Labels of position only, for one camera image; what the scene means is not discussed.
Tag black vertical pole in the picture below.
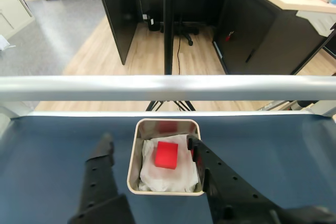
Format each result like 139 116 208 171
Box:
162 0 176 76

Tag black office chair base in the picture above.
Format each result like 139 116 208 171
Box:
174 16 201 47

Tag black desk cabinet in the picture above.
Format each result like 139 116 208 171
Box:
212 0 328 76

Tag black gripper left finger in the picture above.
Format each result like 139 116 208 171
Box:
68 132 135 224

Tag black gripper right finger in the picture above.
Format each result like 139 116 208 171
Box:
186 134 287 224

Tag small black box device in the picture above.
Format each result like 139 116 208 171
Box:
146 16 161 32

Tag white tissue paper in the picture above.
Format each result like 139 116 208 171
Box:
138 133 201 193

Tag white paper sheet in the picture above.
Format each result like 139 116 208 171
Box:
0 35 17 51

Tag aluminium frame rail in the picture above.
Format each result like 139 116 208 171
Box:
0 74 336 141

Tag square metal box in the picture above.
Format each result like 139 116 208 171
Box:
127 118 205 197

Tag red cube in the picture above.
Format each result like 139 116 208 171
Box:
154 141 179 170

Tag white drawer unit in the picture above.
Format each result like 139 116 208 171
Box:
296 9 336 36

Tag white storage cabinet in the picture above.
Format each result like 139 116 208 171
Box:
0 0 36 41

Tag black desk partition panel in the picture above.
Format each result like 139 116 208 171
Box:
92 0 138 66

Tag black tripod legs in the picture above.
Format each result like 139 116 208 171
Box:
145 100 197 112

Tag black slanted stand leg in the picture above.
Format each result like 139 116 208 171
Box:
290 23 336 76

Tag black floor cable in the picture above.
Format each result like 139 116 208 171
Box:
176 37 182 76

